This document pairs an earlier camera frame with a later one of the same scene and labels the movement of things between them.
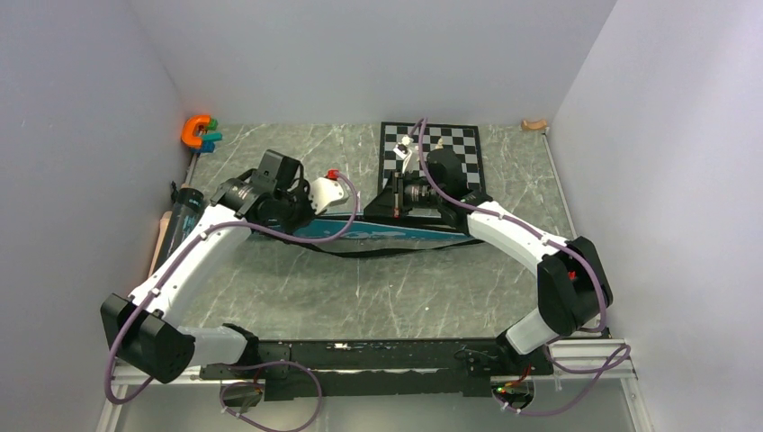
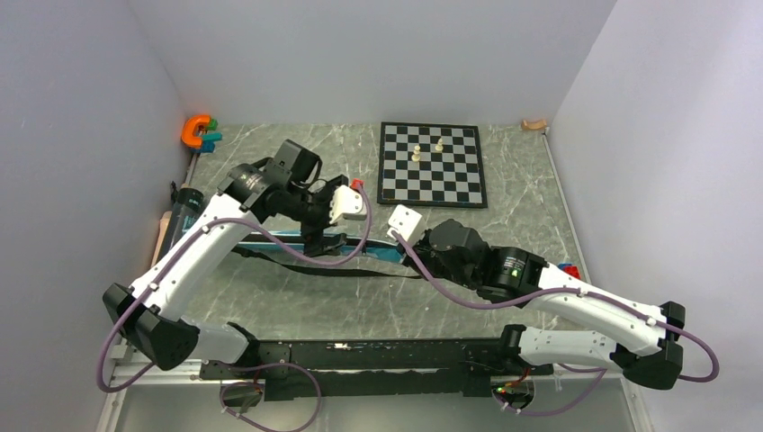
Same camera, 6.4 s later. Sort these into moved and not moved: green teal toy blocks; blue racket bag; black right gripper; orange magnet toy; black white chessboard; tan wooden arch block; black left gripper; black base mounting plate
Moved: blue racket bag; black left gripper; black right gripper
Not moved: orange magnet toy; black white chessboard; black base mounting plate; green teal toy blocks; tan wooden arch block
